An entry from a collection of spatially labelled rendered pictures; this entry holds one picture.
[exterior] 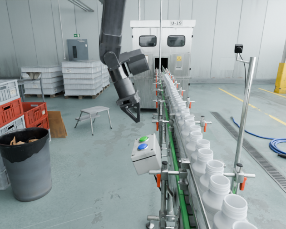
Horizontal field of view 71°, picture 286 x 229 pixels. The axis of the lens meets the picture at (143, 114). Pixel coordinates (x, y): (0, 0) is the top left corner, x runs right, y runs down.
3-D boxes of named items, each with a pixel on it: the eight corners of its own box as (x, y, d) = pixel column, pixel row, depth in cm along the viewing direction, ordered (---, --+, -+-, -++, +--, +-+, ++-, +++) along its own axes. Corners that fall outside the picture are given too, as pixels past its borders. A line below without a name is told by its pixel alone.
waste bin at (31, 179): (43, 206, 191) (32, 146, 172) (-2, 205, 193) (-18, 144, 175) (64, 178, 234) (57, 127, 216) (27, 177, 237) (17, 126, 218)
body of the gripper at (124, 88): (139, 94, 71) (132, 74, 69) (137, 100, 61) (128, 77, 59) (122, 100, 72) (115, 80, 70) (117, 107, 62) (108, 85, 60)
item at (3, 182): (5, 190, 214) (1, 172, 207) (-34, 191, 212) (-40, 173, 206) (33, 161, 272) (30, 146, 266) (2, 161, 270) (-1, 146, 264)
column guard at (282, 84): (289, 93, 734) (295, 62, 702) (278, 93, 736) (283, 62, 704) (282, 92, 771) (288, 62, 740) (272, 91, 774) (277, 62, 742)
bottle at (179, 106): (175, 139, 98) (176, 107, 93) (173, 134, 104) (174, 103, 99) (187, 139, 98) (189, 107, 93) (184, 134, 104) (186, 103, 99)
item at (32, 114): (27, 128, 268) (25, 112, 262) (-3, 128, 268) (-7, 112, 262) (48, 115, 326) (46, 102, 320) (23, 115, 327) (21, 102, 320)
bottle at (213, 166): (225, 223, 49) (234, 164, 44) (211, 237, 46) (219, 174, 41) (204, 209, 54) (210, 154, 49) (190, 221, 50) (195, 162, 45)
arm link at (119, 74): (107, 65, 66) (104, 65, 61) (126, 57, 66) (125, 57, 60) (115, 84, 68) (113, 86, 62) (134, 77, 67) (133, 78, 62)
